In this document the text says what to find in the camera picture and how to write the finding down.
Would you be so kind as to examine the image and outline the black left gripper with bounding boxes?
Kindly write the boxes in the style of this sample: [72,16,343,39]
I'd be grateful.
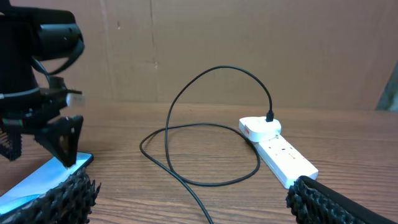
[1,77,84,167]

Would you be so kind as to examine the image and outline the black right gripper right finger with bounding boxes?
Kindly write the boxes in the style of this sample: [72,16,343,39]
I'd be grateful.
[285,175,395,224]

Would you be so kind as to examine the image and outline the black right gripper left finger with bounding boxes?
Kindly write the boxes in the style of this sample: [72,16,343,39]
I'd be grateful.
[1,169,101,224]

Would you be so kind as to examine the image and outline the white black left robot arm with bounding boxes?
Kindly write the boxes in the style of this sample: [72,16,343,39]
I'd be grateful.
[1,1,85,167]

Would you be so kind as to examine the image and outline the white charger plug adapter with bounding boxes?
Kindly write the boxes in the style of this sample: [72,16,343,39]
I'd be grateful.
[239,116,282,142]

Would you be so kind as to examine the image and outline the white power extension strip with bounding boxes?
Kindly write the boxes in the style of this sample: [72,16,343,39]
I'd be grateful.
[254,134,318,189]

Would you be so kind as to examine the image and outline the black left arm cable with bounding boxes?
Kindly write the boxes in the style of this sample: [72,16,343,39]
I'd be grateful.
[0,37,85,100]

